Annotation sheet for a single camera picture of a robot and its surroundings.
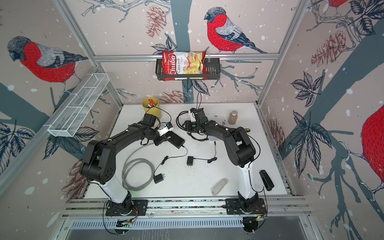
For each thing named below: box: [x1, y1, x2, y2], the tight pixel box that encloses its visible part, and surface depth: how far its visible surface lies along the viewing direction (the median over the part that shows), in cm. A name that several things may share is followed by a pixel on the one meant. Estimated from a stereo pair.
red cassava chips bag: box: [162, 50, 208, 81], surface depth 90 cm
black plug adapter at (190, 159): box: [186, 141, 218, 168], surface depth 92 cm
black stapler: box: [259, 170, 275, 192], surface depth 81 cm
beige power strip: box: [211, 178, 228, 197], surface depth 80 cm
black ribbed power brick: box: [165, 131, 185, 149], surface depth 100 cm
